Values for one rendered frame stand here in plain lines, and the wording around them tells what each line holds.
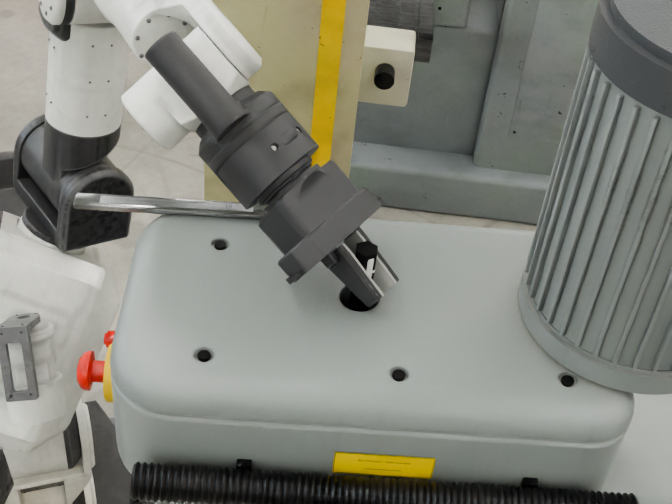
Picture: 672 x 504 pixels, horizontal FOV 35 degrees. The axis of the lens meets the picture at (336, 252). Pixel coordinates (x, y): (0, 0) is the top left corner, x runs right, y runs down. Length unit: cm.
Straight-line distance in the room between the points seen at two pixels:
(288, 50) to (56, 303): 161
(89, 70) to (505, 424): 62
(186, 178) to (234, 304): 321
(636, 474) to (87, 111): 72
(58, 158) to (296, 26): 156
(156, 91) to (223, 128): 8
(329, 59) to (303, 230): 194
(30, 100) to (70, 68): 340
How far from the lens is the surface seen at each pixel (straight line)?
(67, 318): 136
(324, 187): 95
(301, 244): 91
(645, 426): 113
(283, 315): 96
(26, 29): 513
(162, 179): 416
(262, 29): 281
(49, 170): 134
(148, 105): 96
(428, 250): 105
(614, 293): 90
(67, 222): 132
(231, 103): 91
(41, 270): 134
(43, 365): 126
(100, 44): 123
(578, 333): 94
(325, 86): 289
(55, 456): 196
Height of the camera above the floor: 258
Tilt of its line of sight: 42 degrees down
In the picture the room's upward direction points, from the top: 7 degrees clockwise
